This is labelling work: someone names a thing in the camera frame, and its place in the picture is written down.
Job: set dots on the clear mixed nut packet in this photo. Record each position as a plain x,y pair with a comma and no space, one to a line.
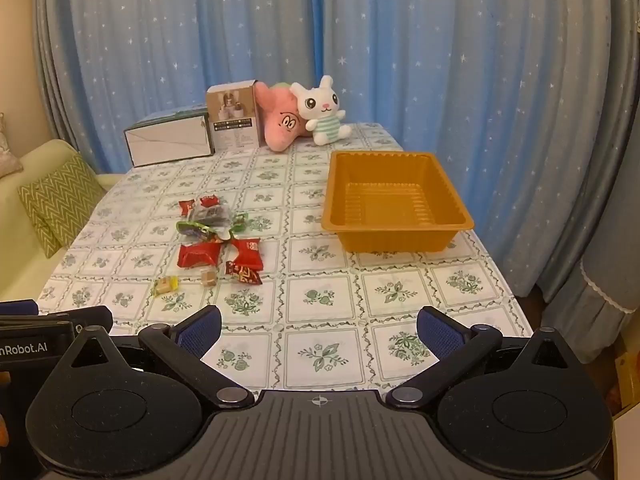
212,216

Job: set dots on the blue star curtain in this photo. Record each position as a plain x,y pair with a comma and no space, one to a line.
175,35
475,60

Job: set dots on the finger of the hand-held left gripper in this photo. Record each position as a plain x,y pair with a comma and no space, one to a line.
95,317
17,306

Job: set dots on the small green candy packet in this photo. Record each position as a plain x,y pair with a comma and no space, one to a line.
240,220

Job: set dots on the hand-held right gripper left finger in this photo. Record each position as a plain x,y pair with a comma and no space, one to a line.
200,334

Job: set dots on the white cardboard box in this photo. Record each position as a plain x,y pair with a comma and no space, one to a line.
167,142

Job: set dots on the small dark red snack packet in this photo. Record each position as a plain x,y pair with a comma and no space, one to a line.
186,206

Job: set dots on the brown candy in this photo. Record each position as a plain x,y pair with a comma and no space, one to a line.
208,277

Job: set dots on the long green snack packet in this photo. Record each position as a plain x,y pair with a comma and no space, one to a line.
196,228

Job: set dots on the green zigzag cushion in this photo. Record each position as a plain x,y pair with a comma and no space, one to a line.
60,200

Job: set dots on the grey lace-trimmed cloth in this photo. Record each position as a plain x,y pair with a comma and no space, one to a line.
595,285

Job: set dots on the beige product box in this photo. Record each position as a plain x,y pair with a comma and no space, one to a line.
235,125

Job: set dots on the orange plastic tray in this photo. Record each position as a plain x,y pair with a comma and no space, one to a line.
395,200

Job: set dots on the pale yellow sofa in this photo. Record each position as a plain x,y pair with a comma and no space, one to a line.
30,270

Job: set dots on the white rabbit plush toy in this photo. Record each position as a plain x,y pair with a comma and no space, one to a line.
320,105

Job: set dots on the pink plush toy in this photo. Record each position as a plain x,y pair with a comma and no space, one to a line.
280,122

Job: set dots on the red patterned snack packet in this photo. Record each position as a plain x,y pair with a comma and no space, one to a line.
243,274

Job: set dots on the yellow candy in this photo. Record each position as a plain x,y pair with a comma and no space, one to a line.
167,286

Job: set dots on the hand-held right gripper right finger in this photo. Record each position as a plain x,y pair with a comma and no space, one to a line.
440,335

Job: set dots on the floral tablecloth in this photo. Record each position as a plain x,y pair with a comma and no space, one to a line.
320,300

